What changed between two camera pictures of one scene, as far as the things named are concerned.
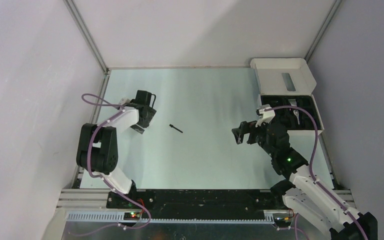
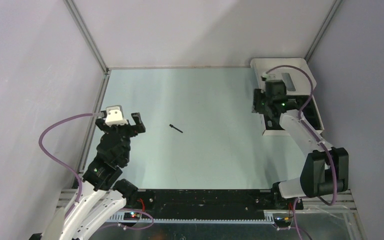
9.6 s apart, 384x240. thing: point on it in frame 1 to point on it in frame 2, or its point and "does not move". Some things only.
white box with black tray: x=288 y=82 does not move
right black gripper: x=246 y=127 to x=258 y=94
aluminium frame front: x=87 y=217 does not move
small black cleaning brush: x=172 y=126 does not move
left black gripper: x=151 y=112 to x=135 y=129
